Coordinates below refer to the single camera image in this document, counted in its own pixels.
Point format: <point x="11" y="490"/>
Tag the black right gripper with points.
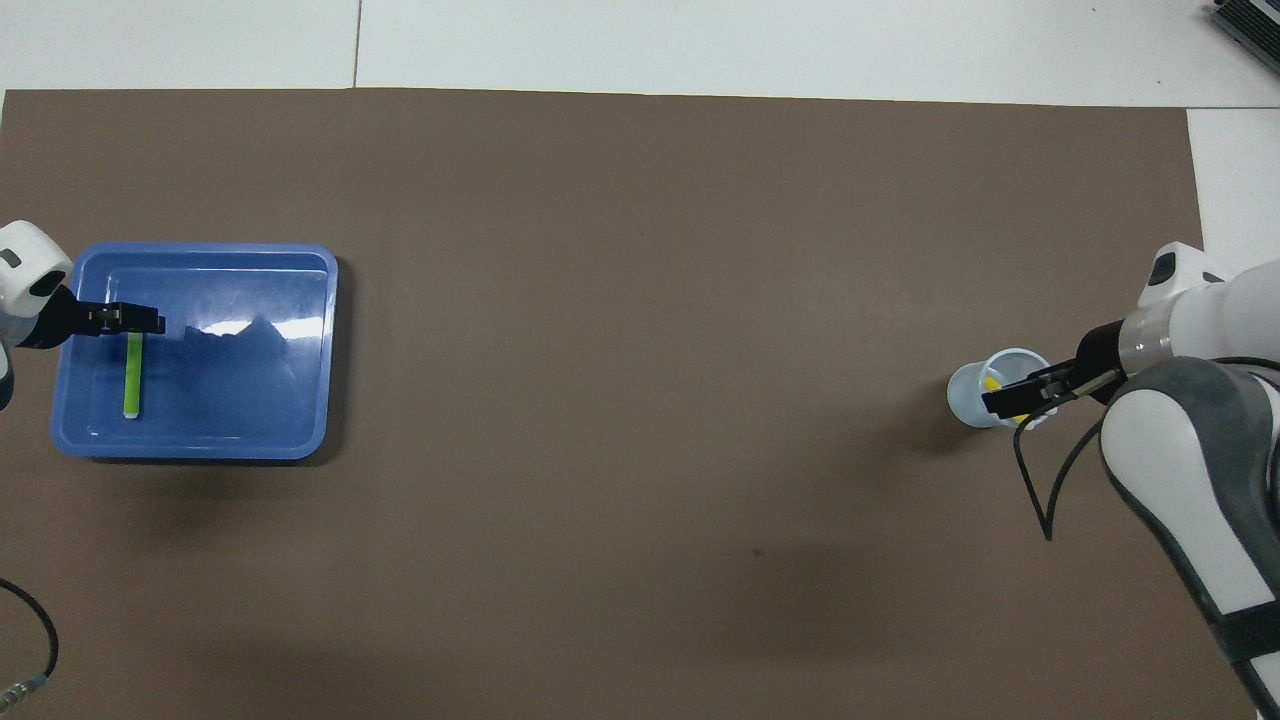
<point x="1100" y="365"/>

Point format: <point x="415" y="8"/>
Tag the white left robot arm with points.
<point x="25" y="270"/>

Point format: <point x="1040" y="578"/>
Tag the yellow pen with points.
<point x="992" y="383"/>

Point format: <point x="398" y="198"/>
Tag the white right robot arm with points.
<point x="1180" y="470"/>

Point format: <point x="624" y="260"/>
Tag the brown table mat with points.
<point x="640" y="300"/>

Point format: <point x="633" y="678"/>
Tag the blue plastic tray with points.
<point x="240" y="400"/>

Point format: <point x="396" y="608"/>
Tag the grey keyboard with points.
<point x="1255" y="20"/>

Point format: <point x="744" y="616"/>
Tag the pale blue mesh cup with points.
<point x="965" y="395"/>

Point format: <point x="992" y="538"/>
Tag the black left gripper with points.
<point x="65" y="320"/>

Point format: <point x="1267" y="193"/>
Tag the green pen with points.
<point x="133" y="385"/>

